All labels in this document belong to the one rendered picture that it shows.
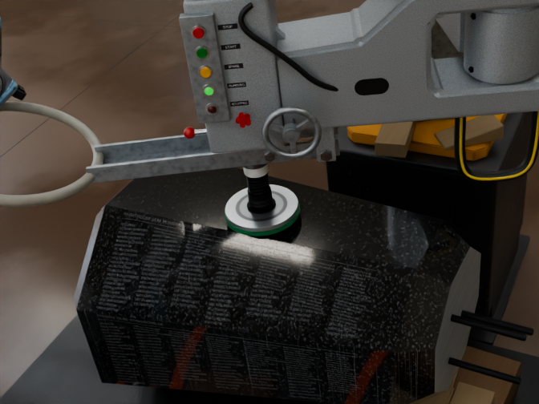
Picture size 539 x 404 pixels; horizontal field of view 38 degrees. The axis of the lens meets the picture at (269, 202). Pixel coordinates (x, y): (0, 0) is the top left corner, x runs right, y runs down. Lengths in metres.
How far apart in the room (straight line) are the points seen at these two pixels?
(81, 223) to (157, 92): 1.30
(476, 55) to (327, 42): 0.37
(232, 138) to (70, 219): 2.05
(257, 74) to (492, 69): 0.57
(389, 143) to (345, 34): 0.70
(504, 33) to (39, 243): 2.56
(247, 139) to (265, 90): 0.15
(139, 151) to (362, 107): 0.67
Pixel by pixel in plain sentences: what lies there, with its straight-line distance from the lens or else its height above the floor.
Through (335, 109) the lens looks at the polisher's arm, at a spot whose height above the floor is 1.22.
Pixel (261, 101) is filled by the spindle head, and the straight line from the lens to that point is 1.97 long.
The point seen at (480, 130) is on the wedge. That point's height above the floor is 0.82.
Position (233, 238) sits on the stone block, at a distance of 2.28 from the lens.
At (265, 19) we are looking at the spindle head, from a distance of 1.88.
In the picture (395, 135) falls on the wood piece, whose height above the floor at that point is 0.83.
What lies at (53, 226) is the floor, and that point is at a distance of 3.97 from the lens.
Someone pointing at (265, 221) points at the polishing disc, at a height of 0.87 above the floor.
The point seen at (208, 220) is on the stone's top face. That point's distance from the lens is 2.34.
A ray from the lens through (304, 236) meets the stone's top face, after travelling 2.23.
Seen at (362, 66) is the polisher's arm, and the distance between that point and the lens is 1.95.
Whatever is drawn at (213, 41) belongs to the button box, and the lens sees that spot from 1.89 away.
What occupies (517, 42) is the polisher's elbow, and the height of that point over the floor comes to 1.36.
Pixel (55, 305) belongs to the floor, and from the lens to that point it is 3.50.
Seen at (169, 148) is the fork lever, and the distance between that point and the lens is 2.26.
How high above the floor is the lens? 2.21
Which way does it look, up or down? 36 degrees down
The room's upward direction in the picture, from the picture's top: 8 degrees counter-clockwise
